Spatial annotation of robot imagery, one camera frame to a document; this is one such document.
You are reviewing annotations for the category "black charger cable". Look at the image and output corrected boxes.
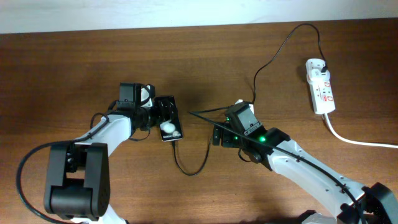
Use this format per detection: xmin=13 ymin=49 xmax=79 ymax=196
xmin=171 ymin=23 xmax=328 ymax=177

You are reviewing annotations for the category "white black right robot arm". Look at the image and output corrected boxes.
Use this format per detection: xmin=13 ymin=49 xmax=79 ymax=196
xmin=213 ymin=102 xmax=397 ymax=223

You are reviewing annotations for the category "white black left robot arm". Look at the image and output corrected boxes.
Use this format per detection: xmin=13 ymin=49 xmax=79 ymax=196
xmin=44 ymin=83 xmax=178 ymax=223

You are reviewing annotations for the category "white charger adapter plug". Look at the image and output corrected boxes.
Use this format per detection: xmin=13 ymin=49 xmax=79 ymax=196
xmin=305 ymin=58 xmax=330 ymax=80

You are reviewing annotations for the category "white power strip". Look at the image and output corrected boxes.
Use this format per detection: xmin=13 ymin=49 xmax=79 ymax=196
xmin=307 ymin=74 xmax=336 ymax=114

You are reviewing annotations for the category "white power strip cord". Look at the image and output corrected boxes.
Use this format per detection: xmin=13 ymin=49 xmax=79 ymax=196
xmin=322 ymin=113 xmax=398 ymax=149

